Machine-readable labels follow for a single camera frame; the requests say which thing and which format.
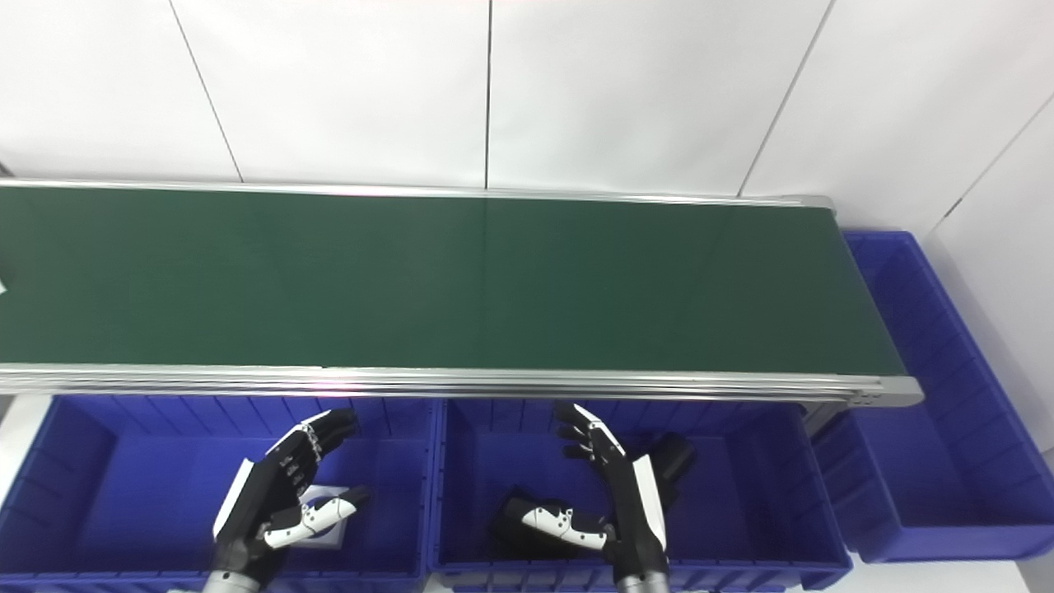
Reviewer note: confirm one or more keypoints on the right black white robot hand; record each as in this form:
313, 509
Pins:
634, 502

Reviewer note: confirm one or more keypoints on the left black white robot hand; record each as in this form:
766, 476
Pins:
263, 494

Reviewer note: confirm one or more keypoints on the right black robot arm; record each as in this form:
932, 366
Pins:
641, 585

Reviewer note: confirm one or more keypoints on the black part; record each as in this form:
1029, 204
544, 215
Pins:
675, 457
509, 535

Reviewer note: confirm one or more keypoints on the blue bin with black parts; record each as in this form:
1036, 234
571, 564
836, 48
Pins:
741, 511

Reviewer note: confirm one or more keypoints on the blue bin with white parts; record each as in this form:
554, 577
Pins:
140, 494

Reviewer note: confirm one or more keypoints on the green conveyor belt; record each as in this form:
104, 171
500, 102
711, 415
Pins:
461, 280
494, 385

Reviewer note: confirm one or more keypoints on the empty blue bin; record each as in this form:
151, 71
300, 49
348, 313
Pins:
930, 445

